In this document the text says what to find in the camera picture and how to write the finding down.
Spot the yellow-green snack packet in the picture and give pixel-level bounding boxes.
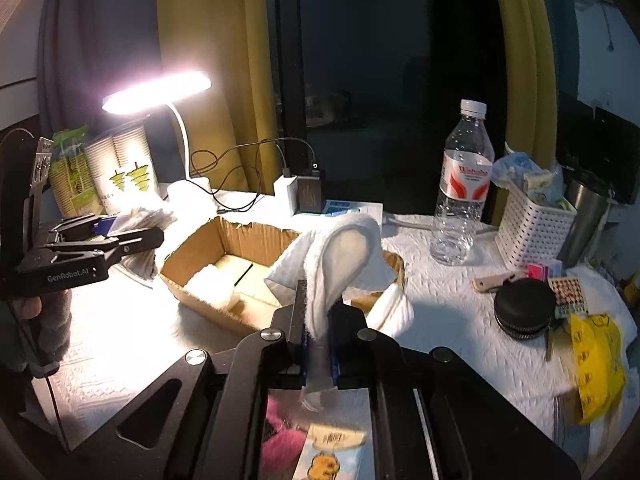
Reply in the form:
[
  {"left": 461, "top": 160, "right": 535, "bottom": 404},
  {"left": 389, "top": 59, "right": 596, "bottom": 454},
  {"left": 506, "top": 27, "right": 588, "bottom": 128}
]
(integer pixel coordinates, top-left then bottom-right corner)
[{"left": 522, "top": 166, "right": 565, "bottom": 205}]

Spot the white paper cup package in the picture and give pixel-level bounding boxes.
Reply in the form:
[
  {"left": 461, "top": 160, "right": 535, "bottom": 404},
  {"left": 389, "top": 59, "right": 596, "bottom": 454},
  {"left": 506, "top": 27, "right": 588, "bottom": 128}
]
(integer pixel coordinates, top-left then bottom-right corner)
[{"left": 84, "top": 124, "right": 162, "bottom": 214}]

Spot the grey curtain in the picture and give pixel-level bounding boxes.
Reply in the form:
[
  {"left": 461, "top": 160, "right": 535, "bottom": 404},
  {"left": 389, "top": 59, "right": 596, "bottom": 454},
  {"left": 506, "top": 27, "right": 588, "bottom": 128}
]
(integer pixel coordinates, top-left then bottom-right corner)
[{"left": 37, "top": 0, "right": 167, "bottom": 137}]

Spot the steel tumbler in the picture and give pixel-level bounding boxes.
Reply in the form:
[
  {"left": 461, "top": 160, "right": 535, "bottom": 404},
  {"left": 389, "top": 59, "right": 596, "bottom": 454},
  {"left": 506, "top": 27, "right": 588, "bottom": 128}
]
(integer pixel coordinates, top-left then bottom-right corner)
[{"left": 556, "top": 167, "right": 614, "bottom": 267}]

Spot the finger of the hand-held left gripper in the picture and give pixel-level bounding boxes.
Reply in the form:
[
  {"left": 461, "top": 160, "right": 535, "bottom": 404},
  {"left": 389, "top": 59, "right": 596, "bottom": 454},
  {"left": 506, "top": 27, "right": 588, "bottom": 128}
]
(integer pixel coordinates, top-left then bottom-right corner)
[
  {"left": 44, "top": 227, "right": 166, "bottom": 267},
  {"left": 47, "top": 214, "right": 121, "bottom": 245}
]

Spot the blue and white card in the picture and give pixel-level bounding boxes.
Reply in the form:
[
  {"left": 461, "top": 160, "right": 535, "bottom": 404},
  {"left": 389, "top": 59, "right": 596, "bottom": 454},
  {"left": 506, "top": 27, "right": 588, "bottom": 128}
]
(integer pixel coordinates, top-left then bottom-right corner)
[{"left": 322, "top": 199, "right": 384, "bottom": 219}]

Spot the white plastic basket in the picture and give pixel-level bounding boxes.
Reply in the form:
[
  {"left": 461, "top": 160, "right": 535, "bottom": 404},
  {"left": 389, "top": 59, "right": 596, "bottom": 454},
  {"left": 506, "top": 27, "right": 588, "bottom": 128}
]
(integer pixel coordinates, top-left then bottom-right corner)
[{"left": 494, "top": 179, "right": 579, "bottom": 271}]

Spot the person's left hand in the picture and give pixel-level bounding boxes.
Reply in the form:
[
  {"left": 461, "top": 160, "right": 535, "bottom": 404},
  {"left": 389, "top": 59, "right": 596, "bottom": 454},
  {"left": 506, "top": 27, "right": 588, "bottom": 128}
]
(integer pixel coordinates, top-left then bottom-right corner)
[{"left": 9, "top": 289, "right": 73, "bottom": 372}]

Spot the beige folding knife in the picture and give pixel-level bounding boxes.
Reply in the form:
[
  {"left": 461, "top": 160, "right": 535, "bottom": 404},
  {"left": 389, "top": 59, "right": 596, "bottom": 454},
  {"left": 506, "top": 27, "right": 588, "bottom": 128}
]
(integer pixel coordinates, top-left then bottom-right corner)
[{"left": 472, "top": 270, "right": 529, "bottom": 294}]

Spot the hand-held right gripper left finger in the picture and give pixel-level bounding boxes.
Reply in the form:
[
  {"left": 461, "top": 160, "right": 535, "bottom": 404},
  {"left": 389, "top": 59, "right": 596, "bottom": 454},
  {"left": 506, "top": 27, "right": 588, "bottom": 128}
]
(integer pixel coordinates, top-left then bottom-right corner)
[{"left": 116, "top": 280, "right": 307, "bottom": 480}]

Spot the yellow curtain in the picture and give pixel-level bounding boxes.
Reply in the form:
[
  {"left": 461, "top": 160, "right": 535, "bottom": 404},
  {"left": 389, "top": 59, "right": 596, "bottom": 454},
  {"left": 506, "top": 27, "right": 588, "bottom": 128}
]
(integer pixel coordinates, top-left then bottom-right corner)
[
  {"left": 157, "top": 0, "right": 282, "bottom": 196},
  {"left": 487, "top": 0, "right": 562, "bottom": 173}
]

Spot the black window frame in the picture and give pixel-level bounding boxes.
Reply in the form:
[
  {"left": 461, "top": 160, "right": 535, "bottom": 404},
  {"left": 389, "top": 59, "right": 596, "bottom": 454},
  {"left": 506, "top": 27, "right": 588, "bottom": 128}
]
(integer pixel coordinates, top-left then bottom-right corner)
[{"left": 273, "top": 0, "right": 307, "bottom": 142}]

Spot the white charger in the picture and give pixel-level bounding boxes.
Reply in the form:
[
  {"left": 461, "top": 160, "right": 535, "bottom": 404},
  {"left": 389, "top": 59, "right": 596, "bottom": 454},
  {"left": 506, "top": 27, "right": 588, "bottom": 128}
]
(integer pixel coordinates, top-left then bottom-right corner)
[{"left": 273, "top": 167, "right": 300, "bottom": 216}]

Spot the cartoon printed sheet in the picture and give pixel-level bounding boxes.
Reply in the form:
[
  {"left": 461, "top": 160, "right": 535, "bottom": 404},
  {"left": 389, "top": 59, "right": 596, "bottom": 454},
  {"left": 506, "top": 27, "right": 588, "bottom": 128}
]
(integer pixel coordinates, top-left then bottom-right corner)
[{"left": 264, "top": 387, "right": 374, "bottom": 480}]

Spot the red patterned packet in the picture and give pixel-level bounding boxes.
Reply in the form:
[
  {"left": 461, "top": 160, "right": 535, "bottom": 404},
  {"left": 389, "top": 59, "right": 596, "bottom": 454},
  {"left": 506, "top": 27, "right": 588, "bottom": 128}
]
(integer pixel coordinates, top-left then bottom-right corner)
[{"left": 547, "top": 274, "right": 589, "bottom": 319}]

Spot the black power bank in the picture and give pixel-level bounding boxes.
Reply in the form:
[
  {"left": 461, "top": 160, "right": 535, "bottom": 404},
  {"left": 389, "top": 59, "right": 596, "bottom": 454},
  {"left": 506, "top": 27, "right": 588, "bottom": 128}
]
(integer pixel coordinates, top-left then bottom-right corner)
[{"left": 297, "top": 161, "right": 326, "bottom": 214}]

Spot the white towel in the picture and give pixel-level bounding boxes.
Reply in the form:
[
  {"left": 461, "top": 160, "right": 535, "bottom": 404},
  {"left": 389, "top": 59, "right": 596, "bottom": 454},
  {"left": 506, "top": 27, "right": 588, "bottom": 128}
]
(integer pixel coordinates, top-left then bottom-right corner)
[{"left": 164, "top": 182, "right": 222, "bottom": 247}]

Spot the black round zip case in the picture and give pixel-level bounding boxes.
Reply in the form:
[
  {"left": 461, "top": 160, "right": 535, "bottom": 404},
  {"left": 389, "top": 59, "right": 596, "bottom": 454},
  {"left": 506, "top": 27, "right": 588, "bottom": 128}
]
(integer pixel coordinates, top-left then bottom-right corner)
[{"left": 493, "top": 277, "right": 557, "bottom": 344}]

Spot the black cable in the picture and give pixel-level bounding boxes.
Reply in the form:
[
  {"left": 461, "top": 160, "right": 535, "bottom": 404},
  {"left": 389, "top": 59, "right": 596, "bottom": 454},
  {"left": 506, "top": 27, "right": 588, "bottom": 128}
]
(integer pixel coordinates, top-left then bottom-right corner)
[{"left": 191, "top": 138, "right": 317, "bottom": 214}]

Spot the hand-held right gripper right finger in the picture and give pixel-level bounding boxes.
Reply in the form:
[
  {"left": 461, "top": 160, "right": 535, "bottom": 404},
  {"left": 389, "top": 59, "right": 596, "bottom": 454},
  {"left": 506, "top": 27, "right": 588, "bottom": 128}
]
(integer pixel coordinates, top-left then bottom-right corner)
[{"left": 327, "top": 300, "right": 582, "bottom": 480}]

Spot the yellow plastic bag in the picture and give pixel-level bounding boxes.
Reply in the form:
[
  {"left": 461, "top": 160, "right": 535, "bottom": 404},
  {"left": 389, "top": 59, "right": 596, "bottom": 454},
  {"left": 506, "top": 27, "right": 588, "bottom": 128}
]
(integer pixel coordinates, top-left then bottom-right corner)
[{"left": 566, "top": 312, "right": 629, "bottom": 426}]

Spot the cardboard box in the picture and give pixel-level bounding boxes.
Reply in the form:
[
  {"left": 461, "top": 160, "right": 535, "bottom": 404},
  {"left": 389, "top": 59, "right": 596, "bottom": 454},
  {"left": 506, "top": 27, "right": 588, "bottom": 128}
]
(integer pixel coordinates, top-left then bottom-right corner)
[{"left": 159, "top": 215, "right": 406, "bottom": 337}]

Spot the white desk lamp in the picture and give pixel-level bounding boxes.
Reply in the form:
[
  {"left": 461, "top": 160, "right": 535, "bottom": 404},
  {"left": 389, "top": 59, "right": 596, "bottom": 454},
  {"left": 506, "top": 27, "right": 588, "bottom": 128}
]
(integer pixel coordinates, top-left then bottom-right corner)
[{"left": 101, "top": 71, "right": 214, "bottom": 199}]

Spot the clear water bottle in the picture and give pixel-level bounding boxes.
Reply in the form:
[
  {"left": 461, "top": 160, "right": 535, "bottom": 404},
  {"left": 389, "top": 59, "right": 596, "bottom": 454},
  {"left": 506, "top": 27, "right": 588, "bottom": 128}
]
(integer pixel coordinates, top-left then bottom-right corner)
[{"left": 430, "top": 99, "right": 496, "bottom": 266}]

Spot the blue and white plastic packet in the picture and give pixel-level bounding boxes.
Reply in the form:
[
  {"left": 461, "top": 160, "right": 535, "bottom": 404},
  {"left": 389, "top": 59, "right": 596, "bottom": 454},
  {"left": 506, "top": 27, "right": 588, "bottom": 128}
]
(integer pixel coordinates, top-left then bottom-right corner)
[{"left": 492, "top": 151, "right": 534, "bottom": 187}]

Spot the pink small box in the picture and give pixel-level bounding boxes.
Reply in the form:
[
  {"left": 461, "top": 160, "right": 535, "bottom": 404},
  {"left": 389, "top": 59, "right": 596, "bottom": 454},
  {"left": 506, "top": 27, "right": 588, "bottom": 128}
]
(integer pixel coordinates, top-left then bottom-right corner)
[{"left": 527, "top": 261, "right": 561, "bottom": 281}]

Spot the green paper cup package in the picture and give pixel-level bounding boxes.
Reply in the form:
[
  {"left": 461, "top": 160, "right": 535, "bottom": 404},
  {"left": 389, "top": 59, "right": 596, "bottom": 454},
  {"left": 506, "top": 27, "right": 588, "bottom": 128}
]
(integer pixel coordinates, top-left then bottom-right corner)
[{"left": 50, "top": 126, "right": 99, "bottom": 219}]

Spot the white slipper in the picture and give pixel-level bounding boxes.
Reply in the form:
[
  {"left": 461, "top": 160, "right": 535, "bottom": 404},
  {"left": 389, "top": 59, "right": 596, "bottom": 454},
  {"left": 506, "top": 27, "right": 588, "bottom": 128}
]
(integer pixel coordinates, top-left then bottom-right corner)
[
  {"left": 366, "top": 286, "right": 416, "bottom": 339},
  {"left": 110, "top": 206, "right": 177, "bottom": 281},
  {"left": 184, "top": 254, "right": 242, "bottom": 317},
  {"left": 265, "top": 212, "right": 401, "bottom": 411}
]

